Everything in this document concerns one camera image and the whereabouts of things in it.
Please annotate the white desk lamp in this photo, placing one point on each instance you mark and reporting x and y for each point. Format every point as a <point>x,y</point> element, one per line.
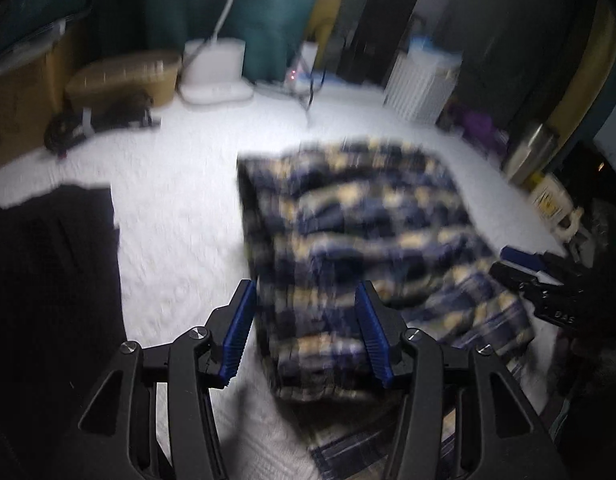
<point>215,70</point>

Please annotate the white power strip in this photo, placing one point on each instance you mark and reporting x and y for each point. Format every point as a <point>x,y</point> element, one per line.
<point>298,80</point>

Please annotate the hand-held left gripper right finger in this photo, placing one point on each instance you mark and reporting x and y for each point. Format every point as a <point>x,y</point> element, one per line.
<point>375,330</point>

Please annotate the tablet with lit screen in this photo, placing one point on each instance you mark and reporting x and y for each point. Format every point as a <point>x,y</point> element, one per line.
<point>32,0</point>

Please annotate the black window frame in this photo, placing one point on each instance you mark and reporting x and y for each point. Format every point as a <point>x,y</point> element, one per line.
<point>383,15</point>

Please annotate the purple cloth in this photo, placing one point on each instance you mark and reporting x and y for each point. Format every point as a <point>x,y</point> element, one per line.
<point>475,125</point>

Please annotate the cream printed mug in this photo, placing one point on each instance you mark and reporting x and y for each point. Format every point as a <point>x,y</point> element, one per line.
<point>555,202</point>

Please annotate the cardboard box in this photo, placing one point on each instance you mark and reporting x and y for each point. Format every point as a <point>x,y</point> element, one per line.
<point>22,100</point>

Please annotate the steel tumbler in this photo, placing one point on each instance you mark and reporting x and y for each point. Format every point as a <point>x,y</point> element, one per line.
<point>530,152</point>

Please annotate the black cloth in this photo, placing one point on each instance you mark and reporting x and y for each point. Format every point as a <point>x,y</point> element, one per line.
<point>47,320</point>

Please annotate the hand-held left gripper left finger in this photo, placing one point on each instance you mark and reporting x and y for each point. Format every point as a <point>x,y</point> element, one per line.
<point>236,330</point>

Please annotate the wicker basket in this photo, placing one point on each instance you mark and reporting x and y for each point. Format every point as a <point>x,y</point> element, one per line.
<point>122,75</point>

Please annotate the white slatted basket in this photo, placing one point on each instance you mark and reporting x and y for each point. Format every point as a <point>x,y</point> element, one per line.
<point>420,85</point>

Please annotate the teal curtain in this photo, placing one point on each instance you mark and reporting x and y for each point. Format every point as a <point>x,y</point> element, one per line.
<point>187,5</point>

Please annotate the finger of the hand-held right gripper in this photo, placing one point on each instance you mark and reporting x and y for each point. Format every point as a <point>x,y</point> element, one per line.
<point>523,287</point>
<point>525,256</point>

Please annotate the white fringed tablecloth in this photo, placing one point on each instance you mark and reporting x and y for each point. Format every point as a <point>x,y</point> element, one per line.
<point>187,210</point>

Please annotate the blue plaid shirt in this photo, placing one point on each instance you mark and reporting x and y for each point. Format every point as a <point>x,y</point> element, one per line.
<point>368,240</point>

